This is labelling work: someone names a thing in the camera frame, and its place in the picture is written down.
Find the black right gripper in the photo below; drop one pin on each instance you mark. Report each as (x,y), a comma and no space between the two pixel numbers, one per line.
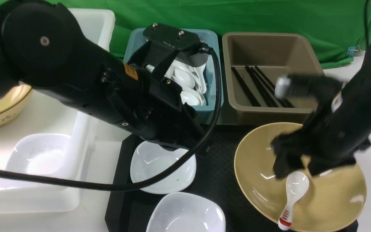
(332,134)

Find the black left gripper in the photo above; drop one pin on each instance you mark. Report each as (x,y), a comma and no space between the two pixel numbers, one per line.
(147,104)

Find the white spoon red handle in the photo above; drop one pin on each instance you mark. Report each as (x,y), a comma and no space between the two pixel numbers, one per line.
(297,185)

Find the yellow noodle bowl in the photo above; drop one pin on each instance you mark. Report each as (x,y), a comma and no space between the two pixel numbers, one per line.
(12,104)
(334,200)

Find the white square dish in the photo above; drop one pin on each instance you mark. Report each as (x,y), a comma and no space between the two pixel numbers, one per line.
(150,159)
(185,212)
(39,154)

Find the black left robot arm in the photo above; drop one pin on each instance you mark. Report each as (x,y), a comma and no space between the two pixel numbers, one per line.
(42,46)

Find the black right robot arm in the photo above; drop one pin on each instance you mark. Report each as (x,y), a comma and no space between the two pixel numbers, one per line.
(339,127)

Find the yellow noodle bowl in tub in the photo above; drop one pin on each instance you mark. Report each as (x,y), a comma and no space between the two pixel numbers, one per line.
(12,104)

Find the white spoon centre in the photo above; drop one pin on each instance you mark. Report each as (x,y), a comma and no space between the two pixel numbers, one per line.
(183,78)

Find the large translucent white tub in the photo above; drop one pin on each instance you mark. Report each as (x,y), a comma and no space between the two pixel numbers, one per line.
(43,114)

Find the white spoon upright right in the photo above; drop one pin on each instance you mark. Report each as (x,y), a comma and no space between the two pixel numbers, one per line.
(201,80)

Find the teal plastic spoon bin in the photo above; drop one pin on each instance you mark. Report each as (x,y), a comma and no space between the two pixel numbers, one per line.
(205,113)

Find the black chopstick in bin left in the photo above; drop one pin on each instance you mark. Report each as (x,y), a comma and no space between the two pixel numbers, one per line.
(252,99)

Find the white square dish in tub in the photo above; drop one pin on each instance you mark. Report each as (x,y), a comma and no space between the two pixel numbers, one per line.
(39,154)

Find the brown plastic chopstick bin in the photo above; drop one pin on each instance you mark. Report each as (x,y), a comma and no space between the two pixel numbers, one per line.
(275,54)

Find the black serving tray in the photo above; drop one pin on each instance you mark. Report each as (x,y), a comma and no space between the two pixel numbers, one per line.
(214,180)

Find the blue binder clip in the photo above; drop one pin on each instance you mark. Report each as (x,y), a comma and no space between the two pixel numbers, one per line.
(353,51)

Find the white square dish front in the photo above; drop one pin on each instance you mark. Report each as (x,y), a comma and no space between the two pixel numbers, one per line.
(185,212)

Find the green cloth backdrop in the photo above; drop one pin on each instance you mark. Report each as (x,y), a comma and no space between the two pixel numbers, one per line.
(331,26)

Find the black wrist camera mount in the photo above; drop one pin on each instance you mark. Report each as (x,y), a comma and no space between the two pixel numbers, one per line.
(165,44)

